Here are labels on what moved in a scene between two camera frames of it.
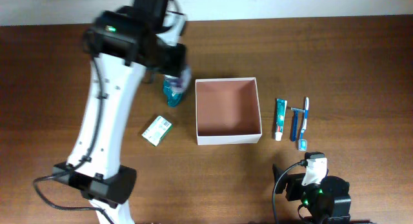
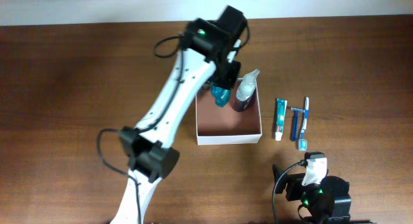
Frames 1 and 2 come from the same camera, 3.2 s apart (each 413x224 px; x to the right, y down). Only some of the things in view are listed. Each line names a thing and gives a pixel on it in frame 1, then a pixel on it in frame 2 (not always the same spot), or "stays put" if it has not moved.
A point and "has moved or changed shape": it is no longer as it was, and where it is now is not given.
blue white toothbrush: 302,143 stays put
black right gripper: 291,186 stays put
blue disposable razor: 296,110 stays put
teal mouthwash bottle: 173,99 has moved or changed shape
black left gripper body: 174,66 → 226,78
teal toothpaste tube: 281,113 stays put
